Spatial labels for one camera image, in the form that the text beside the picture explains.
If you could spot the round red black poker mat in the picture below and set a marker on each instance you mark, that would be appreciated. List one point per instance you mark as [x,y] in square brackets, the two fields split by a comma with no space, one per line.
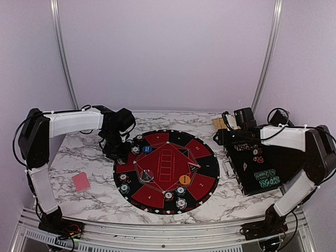
[171,151]

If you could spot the red dice in case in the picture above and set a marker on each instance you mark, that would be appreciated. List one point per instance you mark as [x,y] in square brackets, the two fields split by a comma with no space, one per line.
[258,159]

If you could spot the chip stack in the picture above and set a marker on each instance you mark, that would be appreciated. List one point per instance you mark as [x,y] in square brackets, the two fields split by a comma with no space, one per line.
[123,178]
[139,138]
[168,196]

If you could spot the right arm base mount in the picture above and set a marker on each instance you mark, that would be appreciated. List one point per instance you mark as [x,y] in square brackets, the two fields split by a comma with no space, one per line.
[259,229]

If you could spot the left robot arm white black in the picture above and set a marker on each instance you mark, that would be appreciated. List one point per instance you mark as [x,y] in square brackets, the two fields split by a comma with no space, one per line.
[32,137]

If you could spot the teal chip row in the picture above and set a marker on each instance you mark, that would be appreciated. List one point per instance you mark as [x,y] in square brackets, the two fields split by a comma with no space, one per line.
[269,182]
[262,175]

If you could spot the blue small blind button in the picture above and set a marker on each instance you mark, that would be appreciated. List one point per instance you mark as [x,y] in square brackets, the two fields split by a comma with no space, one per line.
[147,149]

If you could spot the red playing card deck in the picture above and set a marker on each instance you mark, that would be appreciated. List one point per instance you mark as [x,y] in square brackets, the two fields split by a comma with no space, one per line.
[81,182]

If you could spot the left aluminium frame post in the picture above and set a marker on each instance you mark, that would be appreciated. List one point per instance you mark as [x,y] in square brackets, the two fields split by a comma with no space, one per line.
[62,52]

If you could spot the orange big blind button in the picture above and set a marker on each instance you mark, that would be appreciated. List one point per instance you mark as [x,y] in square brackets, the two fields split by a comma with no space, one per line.
[184,180]

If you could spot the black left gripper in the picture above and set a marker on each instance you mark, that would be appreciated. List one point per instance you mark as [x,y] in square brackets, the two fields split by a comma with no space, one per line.
[122,154]

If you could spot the right aluminium frame post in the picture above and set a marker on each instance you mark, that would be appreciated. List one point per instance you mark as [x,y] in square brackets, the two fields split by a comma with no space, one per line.
[270,49]

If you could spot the teal chip row lower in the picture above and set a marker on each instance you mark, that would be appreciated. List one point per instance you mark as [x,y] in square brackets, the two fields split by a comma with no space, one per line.
[269,182]

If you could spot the black poker set case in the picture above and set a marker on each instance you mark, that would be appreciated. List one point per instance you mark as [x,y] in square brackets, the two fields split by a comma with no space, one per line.
[286,162]

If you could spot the blue white chip row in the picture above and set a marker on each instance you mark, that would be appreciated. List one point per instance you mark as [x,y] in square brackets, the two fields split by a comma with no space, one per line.
[242,147]

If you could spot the teal chip row upper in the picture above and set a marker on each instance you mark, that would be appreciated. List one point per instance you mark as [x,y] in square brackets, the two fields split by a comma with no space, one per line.
[262,175]

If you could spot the green chips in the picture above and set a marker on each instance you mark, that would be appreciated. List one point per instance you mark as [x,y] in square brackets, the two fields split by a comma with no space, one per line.
[180,191]
[124,189]

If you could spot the yellow woven bamboo mat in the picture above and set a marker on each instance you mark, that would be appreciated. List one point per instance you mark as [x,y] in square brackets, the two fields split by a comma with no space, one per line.
[219,124]

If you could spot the aluminium frame post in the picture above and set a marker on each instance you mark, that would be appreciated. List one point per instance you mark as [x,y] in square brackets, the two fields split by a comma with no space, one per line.
[270,49]
[62,52]

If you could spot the front aluminium rail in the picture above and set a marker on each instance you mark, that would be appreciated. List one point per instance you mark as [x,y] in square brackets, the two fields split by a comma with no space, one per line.
[215,236]

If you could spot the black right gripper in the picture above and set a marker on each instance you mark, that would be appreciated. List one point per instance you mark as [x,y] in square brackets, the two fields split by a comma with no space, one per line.
[222,138]

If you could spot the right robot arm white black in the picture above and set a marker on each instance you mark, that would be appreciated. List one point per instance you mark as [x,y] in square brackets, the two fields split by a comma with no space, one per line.
[319,146]

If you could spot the triangular all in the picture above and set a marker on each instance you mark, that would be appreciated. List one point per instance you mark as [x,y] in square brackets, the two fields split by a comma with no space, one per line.
[193,167]

